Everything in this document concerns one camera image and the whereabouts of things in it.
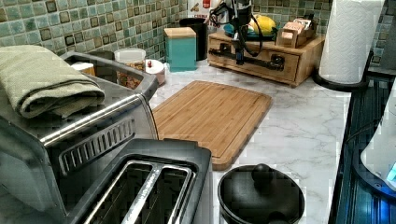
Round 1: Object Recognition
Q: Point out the blue plate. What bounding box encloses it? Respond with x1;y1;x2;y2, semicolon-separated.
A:
223;24;276;41

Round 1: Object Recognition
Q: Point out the clear jar with nuts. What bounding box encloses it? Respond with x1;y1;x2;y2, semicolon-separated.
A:
114;48;146;90

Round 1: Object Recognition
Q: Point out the green folded towel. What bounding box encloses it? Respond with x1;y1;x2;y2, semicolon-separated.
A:
0;45;105;119

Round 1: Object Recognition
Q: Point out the wooden drawer box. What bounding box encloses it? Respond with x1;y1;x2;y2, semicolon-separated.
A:
207;33;324;87

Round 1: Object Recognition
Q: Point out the black cylindrical container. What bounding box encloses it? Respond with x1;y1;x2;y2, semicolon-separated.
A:
178;17;209;62

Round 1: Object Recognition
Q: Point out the wooden tea bag organizer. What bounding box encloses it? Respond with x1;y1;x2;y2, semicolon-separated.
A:
276;18;316;49

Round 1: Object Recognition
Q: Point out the black paper towel holder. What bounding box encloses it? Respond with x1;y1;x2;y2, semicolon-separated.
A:
312;50;374;92

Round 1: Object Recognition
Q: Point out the white appliance at right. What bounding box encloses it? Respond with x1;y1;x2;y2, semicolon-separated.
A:
361;84;396;191

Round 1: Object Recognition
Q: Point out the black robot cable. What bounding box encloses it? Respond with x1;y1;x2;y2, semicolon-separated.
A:
208;2;265;58

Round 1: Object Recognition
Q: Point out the paper towel roll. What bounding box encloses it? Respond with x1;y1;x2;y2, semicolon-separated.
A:
318;0;385;84

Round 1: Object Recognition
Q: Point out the bamboo cutting board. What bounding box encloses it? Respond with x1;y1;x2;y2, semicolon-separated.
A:
153;80;272;171

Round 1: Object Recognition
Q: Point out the stainless toaster oven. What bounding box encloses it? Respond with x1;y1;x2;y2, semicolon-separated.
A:
1;51;158;224

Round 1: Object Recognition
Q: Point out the yellow fruit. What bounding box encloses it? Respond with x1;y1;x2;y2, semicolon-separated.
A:
249;14;276;35

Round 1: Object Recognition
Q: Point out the teal canister wooden lid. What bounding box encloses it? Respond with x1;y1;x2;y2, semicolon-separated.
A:
164;27;196;72

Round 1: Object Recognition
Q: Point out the black mortar and pestle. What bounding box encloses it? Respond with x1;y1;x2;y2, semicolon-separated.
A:
218;163;305;224

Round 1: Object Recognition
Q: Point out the black slot toaster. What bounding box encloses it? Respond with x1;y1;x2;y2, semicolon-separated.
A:
64;139;213;224

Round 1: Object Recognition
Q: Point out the small white red-knob jar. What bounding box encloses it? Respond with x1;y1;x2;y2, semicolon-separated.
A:
146;60;165;85

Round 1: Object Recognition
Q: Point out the white red printed box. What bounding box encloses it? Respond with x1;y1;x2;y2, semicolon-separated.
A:
187;0;227;26

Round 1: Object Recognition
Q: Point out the black metal drawer handle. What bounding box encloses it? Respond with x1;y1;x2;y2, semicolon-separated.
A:
208;43;285;71

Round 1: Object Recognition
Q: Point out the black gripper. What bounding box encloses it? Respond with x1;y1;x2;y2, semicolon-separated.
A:
232;0;251;64

